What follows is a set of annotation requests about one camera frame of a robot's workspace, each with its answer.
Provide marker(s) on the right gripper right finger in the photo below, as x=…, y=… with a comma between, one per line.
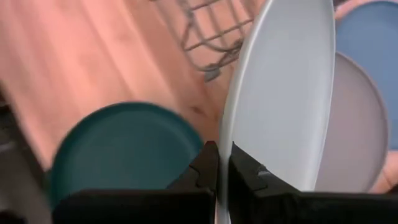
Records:
x=280, y=208

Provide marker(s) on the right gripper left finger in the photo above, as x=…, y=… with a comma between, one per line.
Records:
x=186, y=205

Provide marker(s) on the teal plate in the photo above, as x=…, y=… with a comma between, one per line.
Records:
x=124, y=149

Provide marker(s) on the taupe grey plate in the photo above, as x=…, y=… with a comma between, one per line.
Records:
x=357, y=130

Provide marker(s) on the off-white plate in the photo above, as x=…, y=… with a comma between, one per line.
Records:
x=280, y=93

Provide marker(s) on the blue plate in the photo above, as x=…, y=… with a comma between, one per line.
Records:
x=370, y=34

